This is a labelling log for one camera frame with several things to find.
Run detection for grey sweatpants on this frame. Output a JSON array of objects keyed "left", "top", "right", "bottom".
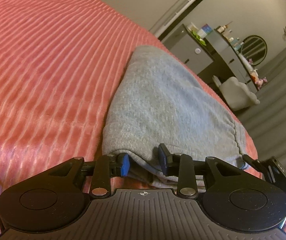
[{"left": 102, "top": 46, "right": 247, "bottom": 188}]

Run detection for white shell shaped chair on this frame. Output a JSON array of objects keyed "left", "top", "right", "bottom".
[{"left": 212, "top": 75, "right": 260, "bottom": 111}]

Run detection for grey dressing table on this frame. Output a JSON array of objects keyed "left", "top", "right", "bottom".
[{"left": 205, "top": 29, "right": 262, "bottom": 93}]

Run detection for grey cabinet with knob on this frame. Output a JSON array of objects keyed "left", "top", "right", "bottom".
[{"left": 163, "top": 24, "right": 214, "bottom": 74}]

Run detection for white blue container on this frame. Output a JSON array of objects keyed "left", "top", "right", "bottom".
[{"left": 196, "top": 24, "right": 213, "bottom": 38}]

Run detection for red ribbed bedspread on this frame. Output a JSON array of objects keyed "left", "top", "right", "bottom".
[{"left": 0, "top": 0, "right": 261, "bottom": 240}]

